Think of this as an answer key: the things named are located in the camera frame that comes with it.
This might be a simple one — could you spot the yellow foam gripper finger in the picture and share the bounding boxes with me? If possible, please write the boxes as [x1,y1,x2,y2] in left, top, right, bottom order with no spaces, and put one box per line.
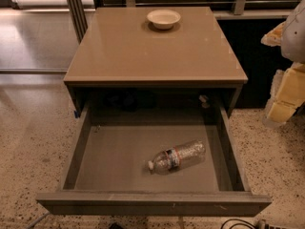
[261,22,285,47]
[266,63,305,124]

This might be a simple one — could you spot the clear plastic water bottle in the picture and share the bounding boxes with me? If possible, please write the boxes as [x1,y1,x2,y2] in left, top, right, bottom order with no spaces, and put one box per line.
[148,139,206,175]

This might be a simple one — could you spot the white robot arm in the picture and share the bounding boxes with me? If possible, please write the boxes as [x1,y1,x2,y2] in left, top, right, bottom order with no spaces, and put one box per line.
[261,0,305,128]

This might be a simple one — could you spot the grey cabinet with glossy top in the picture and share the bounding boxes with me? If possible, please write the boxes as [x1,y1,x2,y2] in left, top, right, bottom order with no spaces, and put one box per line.
[64,7,247,113]

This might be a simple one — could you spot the open grey top drawer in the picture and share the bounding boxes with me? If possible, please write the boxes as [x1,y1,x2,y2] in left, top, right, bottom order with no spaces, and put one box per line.
[36,104,272,217]

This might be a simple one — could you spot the white ceramic bowl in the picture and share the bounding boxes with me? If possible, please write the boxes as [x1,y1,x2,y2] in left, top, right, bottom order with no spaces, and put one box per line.
[147,10,181,30]

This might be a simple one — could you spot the black cable on floor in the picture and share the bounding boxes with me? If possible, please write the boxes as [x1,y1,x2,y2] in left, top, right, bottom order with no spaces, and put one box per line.
[220,219,259,229]

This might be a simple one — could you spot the grey cable on floor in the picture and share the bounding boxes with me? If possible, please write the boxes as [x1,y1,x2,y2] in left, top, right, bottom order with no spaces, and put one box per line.
[25,211,51,229]

